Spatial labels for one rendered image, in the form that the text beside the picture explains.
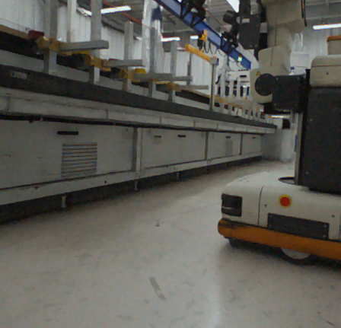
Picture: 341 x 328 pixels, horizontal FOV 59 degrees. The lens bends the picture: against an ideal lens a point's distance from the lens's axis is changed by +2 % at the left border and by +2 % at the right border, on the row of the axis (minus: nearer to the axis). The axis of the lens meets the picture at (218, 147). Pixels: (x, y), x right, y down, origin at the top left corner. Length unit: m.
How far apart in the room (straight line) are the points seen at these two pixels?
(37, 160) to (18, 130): 0.18
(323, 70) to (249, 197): 0.57
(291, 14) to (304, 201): 0.84
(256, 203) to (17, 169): 1.17
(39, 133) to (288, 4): 1.38
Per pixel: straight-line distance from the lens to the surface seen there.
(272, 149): 5.98
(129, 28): 1.93
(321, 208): 1.18
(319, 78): 1.21
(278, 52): 1.43
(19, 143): 1.74
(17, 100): 1.46
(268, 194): 1.21
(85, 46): 1.44
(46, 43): 1.52
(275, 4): 1.54
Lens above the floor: 0.49
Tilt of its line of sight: 3 degrees down
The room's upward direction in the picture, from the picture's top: 3 degrees clockwise
